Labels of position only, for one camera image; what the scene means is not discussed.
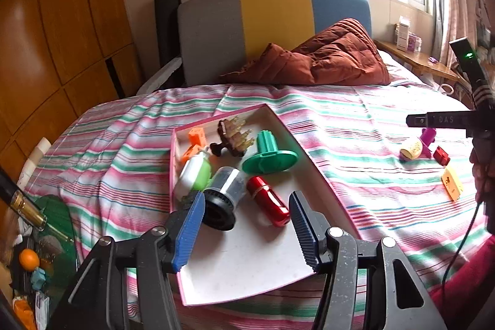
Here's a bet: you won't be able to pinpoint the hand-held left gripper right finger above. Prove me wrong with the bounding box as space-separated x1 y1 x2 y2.
288 190 449 330

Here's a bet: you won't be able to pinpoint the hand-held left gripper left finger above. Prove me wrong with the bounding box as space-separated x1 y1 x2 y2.
48 191 206 330

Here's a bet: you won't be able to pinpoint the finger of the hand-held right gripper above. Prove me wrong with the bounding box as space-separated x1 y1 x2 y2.
406 112 471 131

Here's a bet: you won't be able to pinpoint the purple plunger-shaped piece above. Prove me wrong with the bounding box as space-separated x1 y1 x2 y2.
421 127 438 157

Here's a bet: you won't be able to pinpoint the red metallic capsule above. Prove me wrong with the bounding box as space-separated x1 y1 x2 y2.
246 176 291 228

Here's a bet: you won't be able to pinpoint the black and clear cylinder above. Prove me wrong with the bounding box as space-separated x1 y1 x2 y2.
202 166 249 231

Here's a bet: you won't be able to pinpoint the pink-edged white tray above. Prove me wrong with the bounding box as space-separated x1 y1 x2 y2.
169 103 363 306

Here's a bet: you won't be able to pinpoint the green plastic spool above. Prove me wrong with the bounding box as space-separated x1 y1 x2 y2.
242 130 301 175

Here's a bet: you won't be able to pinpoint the brown studded disc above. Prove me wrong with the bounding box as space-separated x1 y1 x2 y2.
210 116 256 157

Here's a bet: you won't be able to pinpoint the person's right hand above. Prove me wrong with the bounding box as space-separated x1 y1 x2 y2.
469 149 489 202

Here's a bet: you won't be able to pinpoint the small red block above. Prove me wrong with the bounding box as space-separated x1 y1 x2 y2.
433 146 451 167

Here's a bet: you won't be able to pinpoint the yellow patterned cylinder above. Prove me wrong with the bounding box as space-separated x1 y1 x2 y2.
400 137 425 161

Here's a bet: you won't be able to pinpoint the green and white plastic piece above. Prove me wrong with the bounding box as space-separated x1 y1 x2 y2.
173 151 213 200

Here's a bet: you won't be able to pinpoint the pale pink pillow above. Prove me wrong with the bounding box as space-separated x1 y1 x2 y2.
381 51 422 81

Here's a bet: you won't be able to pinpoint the flat orange plastic piece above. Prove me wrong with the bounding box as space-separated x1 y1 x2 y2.
440 165 464 202

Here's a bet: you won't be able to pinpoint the wooden bedside table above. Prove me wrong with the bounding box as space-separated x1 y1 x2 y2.
374 39 463 83

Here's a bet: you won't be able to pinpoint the striped bed sheet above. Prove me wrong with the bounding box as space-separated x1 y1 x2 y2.
23 75 490 330

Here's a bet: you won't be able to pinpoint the white box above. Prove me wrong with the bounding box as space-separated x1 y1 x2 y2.
394 16 411 51

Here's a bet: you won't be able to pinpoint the brown quilt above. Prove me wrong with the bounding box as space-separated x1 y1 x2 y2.
220 18 390 86

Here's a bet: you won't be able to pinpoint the green glass table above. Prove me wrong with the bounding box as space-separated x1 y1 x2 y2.
10 194 79 302

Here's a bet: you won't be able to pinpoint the teal object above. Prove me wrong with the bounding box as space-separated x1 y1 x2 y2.
30 267 50 291

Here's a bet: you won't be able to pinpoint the orange fruit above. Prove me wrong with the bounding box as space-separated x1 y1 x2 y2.
19 248 40 270

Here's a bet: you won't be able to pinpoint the black and gold tube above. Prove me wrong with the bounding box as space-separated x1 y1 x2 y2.
0 167 49 233

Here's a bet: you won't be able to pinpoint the white cups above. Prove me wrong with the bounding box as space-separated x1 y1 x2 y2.
17 137 54 188

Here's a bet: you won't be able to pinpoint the person's red clothing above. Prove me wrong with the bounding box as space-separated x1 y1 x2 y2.
427 233 495 330

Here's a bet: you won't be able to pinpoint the orange packet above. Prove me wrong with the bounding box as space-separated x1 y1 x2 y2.
13 296 36 330

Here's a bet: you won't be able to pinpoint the grey yellow blue headboard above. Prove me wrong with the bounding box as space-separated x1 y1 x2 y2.
176 0 372 86

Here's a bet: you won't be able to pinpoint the wooden wardrobe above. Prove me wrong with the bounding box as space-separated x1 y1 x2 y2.
0 0 145 168

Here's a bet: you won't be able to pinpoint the black cable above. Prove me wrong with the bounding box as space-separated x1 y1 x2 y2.
441 199 484 286

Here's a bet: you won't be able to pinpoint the white bed rail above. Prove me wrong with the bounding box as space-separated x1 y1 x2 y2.
136 57 183 96

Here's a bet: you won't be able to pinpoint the black bed post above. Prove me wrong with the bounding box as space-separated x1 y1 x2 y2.
154 0 182 83

